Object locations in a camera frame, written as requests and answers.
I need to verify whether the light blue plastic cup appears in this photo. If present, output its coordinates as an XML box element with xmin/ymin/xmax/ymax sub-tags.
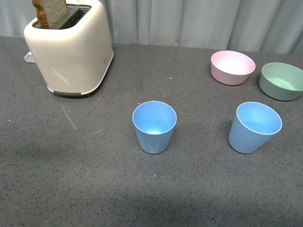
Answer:
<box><xmin>228</xmin><ymin>102</ymin><xmax>282</xmax><ymax>154</ymax></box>

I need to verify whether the pink plastic bowl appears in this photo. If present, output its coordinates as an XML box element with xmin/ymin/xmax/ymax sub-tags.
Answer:
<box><xmin>211</xmin><ymin>50</ymin><xmax>256</xmax><ymax>86</ymax></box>

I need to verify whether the cream white toaster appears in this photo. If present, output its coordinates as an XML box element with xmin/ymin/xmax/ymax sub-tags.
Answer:
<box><xmin>24</xmin><ymin>0</ymin><xmax>114</xmax><ymax>96</ymax></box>

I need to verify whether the green plastic bowl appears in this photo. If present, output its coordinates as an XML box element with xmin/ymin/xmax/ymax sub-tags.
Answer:
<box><xmin>259</xmin><ymin>62</ymin><xmax>303</xmax><ymax>101</ymax></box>

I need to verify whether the toasted bread slice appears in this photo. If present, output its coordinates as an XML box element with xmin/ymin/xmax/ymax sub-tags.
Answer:
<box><xmin>32</xmin><ymin>0</ymin><xmax>68</xmax><ymax>29</ymax></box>

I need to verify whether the grey pleated curtain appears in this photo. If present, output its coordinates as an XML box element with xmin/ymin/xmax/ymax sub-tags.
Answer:
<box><xmin>0</xmin><ymin>0</ymin><xmax>303</xmax><ymax>54</ymax></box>

